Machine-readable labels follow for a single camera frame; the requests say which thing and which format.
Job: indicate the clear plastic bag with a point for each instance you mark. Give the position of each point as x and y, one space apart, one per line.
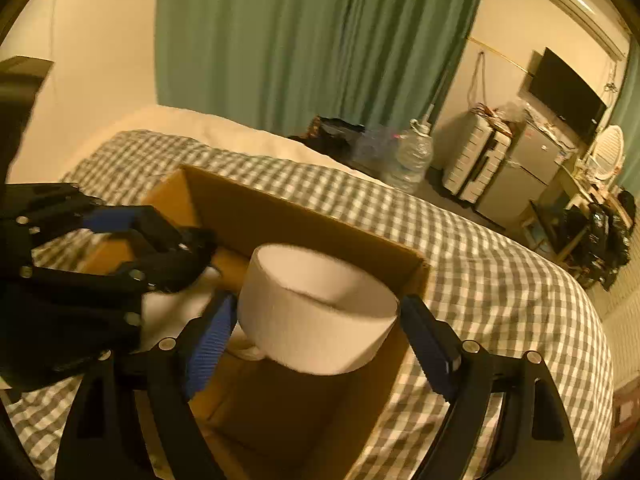
375 142

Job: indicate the brown cardboard box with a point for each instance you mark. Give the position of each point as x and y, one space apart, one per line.
280 220

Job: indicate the dark bag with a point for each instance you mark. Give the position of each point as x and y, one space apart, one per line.
325 135

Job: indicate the black flat television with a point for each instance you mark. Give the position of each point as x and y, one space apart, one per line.
567 92

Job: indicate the pile of black bags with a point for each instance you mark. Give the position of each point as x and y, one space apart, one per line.
600 235

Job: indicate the wide green curtain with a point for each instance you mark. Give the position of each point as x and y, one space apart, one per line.
310 35

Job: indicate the large clear water bottle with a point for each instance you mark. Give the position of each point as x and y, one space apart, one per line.
412 155

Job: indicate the white air conditioner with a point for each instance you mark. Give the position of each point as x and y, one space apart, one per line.
585 2

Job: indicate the narrow green curtain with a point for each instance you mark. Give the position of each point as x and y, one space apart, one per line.
627 95

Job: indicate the round white mirror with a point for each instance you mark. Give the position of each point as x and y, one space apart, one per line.
610 152

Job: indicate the white cloth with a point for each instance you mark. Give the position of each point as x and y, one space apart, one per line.
170 305

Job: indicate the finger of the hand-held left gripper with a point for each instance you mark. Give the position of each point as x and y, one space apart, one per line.
150 270
117 221

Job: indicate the white ribbed suitcase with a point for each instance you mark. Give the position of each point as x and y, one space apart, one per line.
475 160

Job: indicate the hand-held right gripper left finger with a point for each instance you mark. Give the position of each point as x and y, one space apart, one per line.
212 345

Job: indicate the silver mini fridge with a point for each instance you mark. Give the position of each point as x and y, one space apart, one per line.
520 180

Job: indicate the clutter on suitcase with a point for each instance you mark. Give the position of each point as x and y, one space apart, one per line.
500 115

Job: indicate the white bed sheet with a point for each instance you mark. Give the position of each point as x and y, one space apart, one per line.
215 125

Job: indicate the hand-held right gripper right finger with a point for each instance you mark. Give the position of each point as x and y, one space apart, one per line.
427 345

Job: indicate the light wooden desk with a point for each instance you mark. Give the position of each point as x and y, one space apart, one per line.
575 195

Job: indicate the grey checkered blanket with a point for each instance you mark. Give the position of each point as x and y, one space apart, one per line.
500 285

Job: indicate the white round cup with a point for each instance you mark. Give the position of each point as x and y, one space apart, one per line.
320 310

